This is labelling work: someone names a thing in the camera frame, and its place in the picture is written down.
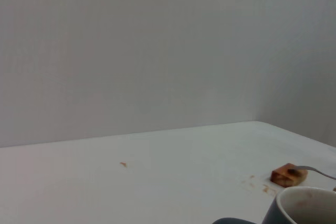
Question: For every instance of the dark grey ceramic cup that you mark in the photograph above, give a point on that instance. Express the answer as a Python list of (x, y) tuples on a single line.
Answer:
[(271, 208)]

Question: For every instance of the dark stained wooden block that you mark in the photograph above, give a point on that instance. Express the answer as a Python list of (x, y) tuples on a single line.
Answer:
[(282, 176)]

